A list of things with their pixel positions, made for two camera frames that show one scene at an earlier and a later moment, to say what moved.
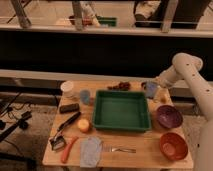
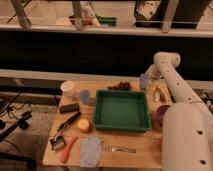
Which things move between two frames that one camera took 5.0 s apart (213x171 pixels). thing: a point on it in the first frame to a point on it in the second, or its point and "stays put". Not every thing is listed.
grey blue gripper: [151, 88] to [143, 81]
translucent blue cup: [85, 96] stays put
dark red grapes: [124, 86] stays put
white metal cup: [67, 88] stays put
